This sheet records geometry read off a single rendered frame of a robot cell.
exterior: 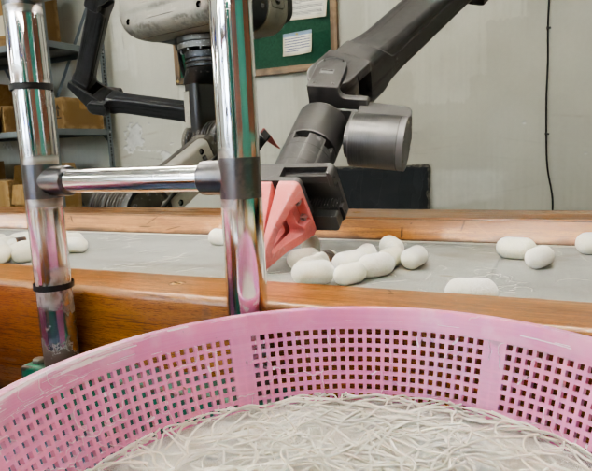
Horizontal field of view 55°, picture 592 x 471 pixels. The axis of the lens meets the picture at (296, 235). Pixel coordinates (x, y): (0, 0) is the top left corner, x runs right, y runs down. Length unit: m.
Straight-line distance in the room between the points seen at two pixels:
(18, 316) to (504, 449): 0.35
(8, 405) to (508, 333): 0.21
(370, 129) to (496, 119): 1.97
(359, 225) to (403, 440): 0.46
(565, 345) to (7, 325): 0.39
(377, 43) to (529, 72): 1.86
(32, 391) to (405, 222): 0.52
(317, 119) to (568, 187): 2.00
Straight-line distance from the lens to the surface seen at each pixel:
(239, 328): 0.30
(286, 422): 0.26
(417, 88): 2.61
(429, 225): 0.68
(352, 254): 0.50
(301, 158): 0.56
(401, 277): 0.50
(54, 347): 0.42
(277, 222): 0.51
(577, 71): 2.53
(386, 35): 0.73
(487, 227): 0.67
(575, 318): 0.32
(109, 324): 0.41
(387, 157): 0.58
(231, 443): 0.26
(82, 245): 0.72
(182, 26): 1.32
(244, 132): 0.30
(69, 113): 3.21
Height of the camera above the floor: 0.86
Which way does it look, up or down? 9 degrees down
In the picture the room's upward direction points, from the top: 3 degrees counter-clockwise
